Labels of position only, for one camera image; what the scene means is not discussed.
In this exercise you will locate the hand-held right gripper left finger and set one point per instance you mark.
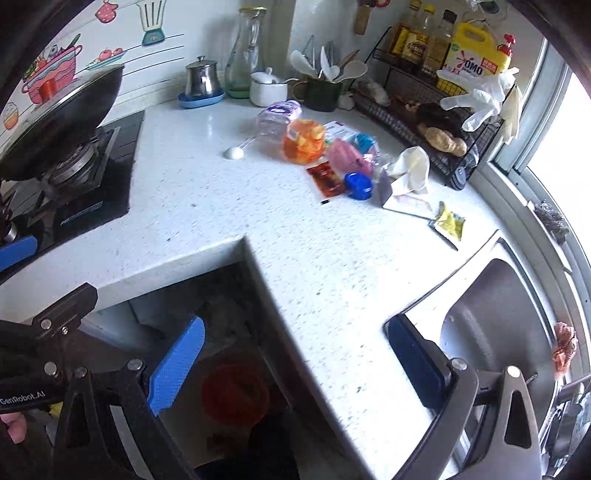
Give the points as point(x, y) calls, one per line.
point(178, 364)

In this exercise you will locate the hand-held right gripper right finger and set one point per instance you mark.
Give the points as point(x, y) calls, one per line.
point(415, 360)

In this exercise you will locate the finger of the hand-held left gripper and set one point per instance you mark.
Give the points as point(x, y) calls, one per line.
point(51, 316)
point(16, 256)

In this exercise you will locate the red plastic bucket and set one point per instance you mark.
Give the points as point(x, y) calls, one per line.
point(235, 392)

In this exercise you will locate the small pink label bottle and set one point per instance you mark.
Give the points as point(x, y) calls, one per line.
point(346, 157)

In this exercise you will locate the white packet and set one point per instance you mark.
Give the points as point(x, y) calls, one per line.
point(339, 131)

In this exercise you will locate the person's left hand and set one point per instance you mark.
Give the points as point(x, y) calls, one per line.
point(14, 427)

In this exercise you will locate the stainless steel sink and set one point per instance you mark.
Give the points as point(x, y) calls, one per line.
point(489, 314)

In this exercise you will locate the black glass gas stove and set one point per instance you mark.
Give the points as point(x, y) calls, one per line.
point(92, 203)

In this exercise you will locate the black wok with lid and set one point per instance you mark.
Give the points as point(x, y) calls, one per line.
point(60, 124)

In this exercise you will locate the yellow sauce sachet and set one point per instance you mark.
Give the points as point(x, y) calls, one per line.
point(448, 224)

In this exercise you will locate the orange scrubbing cloth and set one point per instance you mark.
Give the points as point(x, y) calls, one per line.
point(564, 346)

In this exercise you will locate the white crumpled wrapper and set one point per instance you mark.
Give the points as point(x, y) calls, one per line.
point(408, 205)

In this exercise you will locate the blue bottle cap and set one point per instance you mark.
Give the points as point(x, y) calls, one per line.
point(358, 185)

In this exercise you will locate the steel wool scrubber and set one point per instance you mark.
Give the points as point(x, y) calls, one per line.
point(551, 221)

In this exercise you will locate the red sauce sachet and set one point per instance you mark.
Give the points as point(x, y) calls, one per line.
point(327, 180)

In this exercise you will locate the white plastic spoon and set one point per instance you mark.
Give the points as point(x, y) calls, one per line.
point(234, 152)

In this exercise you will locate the ginger root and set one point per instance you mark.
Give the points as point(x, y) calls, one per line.
point(445, 141)

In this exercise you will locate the teal plastic wrapper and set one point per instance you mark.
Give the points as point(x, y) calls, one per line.
point(367, 143)

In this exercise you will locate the blue saucer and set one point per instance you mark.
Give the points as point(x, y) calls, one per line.
point(201, 101)

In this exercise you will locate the stainless steel lidded pot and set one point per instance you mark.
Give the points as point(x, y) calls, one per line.
point(202, 78)

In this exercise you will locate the white rubber glove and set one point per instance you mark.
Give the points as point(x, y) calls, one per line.
point(512, 115)
point(480, 99)

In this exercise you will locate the crushed clear plastic bottle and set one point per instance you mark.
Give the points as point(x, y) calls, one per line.
point(277, 117)

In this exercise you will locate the garlic bulb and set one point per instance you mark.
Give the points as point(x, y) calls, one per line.
point(376, 92)

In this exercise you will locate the dark green mug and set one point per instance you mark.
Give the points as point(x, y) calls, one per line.
point(321, 97)

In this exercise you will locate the white ceramic jar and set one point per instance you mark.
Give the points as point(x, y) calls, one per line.
point(261, 94)

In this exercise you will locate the glass pitcher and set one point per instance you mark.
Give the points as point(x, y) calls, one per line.
point(242, 69)

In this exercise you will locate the white rice paddle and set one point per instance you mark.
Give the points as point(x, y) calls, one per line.
point(328, 64)
point(353, 70)
point(301, 62)

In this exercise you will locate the dark sauce bottle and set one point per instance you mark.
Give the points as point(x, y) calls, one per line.
point(417, 48)
point(436, 50)
point(400, 39)

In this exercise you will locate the yellow detergent jug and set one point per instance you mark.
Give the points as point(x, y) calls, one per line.
point(475, 50)

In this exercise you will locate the cartoon kitchen wall sticker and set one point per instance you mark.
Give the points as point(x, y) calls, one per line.
point(51, 74)

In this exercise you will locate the window frame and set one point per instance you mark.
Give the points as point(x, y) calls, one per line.
point(545, 115)

